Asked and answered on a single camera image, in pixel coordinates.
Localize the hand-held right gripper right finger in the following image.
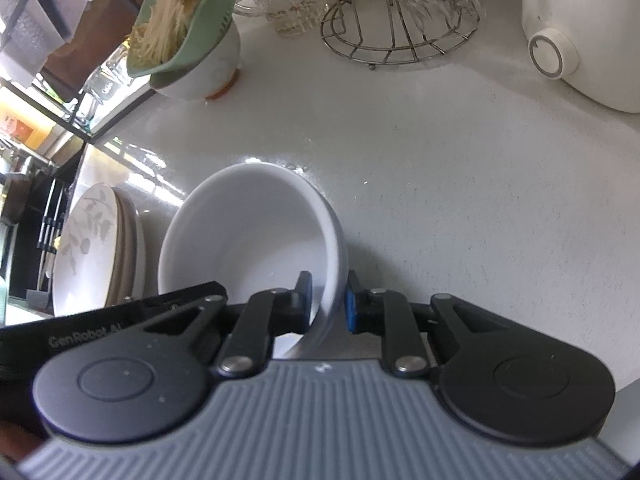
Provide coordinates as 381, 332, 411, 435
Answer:
344, 270, 523, 378

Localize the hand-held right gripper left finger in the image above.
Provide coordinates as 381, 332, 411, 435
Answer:
142, 271, 313, 378

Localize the white ceramic bowl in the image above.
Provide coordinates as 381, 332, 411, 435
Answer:
157, 162, 350, 361

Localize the leaf print ceramic plate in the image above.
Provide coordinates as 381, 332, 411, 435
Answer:
105, 187, 139, 309
51, 184, 121, 319

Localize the white ceramic plate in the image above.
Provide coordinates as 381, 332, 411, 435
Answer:
127, 197, 147, 297

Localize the person's left hand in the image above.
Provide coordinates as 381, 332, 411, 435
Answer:
0, 423, 46, 462

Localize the yellow detergent jug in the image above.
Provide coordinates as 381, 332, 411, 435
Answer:
0, 102, 49, 151

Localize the white colander base bowl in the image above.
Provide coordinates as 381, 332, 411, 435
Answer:
157, 22, 242, 101

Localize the clear drinking glass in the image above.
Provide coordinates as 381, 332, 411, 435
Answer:
75, 42, 139, 134

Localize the brown wooden cutting board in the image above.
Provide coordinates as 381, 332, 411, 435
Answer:
42, 10, 144, 99

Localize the green plastic colander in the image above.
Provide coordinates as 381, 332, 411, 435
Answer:
125, 0, 239, 89

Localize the dried noodles bundle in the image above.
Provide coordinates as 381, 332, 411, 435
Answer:
122, 0, 211, 64

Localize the grey textured cutting board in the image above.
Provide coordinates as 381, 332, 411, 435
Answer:
0, 0, 56, 61

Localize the white plastic holder box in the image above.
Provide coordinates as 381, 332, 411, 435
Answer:
30, 0, 89, 44

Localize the white electric cooker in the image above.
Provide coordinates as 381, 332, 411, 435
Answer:
521, 0, 640, 114

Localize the wire cup rack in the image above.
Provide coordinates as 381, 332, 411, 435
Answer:
320, 0, 481, 72

